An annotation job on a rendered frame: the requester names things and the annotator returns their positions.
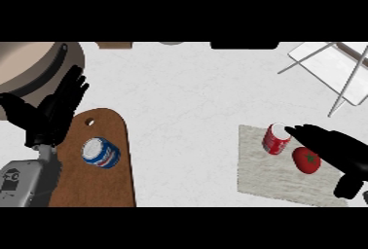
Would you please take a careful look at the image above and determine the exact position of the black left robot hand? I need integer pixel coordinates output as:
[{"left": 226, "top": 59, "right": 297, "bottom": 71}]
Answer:
[{"left": 0, "top": 64, "right": 90, "bottom": 150}]

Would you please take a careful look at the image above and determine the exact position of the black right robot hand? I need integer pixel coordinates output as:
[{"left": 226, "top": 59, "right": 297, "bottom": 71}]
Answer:
[{"left": 284, "top": 124, "right": 368, "bottom": 200}]

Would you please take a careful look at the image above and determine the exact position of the red tomato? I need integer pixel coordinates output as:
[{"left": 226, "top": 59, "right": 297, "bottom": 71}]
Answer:
[{"left": 291, "top": 146, "right": 322, "bottom": 175}]

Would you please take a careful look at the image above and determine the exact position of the beige woven placemat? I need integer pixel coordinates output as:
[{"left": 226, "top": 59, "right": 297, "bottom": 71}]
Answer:
[{"left": 237, "top": 124, "right": 349, "bottom": 208}]

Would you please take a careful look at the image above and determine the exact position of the red and white can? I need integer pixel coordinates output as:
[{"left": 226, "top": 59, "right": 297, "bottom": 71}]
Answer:
[{"left": 262, "top": 123, "right": 293, "bottom": 156}]

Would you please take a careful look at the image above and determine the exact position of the grey metal pan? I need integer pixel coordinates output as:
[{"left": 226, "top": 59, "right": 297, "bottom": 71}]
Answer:
[{"left": 0, "top": 42, "right": 86, "bottom": 122}]

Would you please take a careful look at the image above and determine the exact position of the blue and white can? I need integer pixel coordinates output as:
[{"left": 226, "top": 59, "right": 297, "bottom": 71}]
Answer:
[{"left": 80, "top": 136, "right": 123, "bottom": 170}]

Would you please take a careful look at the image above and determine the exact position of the brown wooden cutting board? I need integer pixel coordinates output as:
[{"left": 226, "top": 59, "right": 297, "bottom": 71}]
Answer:
[{"left": 47, "top": 107, "right": 138, "bottom": 208}]

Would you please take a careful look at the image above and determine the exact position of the brown wooden block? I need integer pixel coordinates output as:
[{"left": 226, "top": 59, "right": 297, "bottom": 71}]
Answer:
[{"left": 95, "top": 42, "right": 133, "bottom": 50}]

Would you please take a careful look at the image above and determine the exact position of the white wire tiered shelf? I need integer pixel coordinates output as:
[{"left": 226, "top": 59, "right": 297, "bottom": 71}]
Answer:
[{"left": 278, "top": 42, "right": 368, "bottom": 118}]

